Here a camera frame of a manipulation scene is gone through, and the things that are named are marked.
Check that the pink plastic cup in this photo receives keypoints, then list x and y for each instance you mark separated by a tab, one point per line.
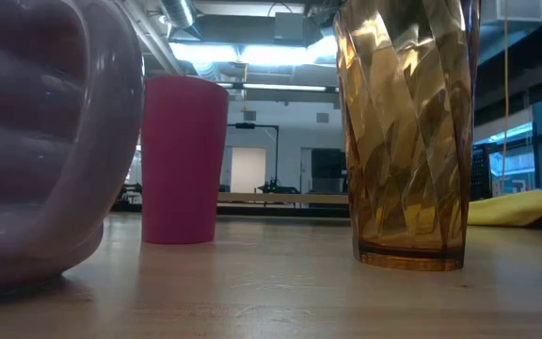
181	160

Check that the amber faceted glass tumbler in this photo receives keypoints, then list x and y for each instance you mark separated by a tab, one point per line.
407	141

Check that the black machine in background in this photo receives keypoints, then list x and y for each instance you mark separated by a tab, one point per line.
328	169

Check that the long ceiling tube lamp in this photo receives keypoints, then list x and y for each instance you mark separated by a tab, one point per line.
282	87

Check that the grey ceiling box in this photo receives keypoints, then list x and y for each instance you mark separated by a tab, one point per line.
289	26

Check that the black perforated crate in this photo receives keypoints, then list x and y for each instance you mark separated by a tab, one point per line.
481	174

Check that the purple ribbed plastic cup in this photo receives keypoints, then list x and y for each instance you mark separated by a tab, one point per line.
40	141

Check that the yellow cloth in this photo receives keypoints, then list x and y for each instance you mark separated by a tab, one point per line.
520	207

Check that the white ceiling unit box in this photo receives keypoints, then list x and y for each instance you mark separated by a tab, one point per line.
515	10

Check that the black overhead stand frame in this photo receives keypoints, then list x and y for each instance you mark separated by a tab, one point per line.
276	150

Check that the square wall vent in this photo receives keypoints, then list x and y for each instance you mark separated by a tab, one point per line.
249	116
323	117

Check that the silver ceiling air duct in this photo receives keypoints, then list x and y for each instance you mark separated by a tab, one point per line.
179	11

